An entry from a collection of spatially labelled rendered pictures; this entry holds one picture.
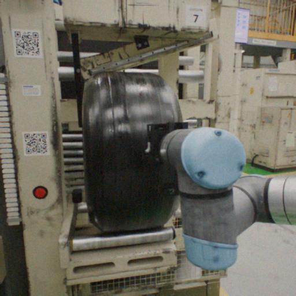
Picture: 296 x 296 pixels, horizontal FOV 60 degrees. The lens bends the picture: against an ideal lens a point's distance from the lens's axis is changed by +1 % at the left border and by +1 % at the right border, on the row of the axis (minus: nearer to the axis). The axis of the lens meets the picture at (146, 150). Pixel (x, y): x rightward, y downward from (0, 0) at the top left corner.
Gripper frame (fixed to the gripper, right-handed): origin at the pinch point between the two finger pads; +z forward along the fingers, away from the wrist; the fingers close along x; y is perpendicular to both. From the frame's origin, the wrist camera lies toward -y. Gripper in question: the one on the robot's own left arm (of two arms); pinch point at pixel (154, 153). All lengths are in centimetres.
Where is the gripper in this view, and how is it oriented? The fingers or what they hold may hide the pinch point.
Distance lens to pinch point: 65.0
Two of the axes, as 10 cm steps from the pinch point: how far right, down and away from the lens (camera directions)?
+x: -9.8, 0.4, -2.0
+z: -2.0, -0.7, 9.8
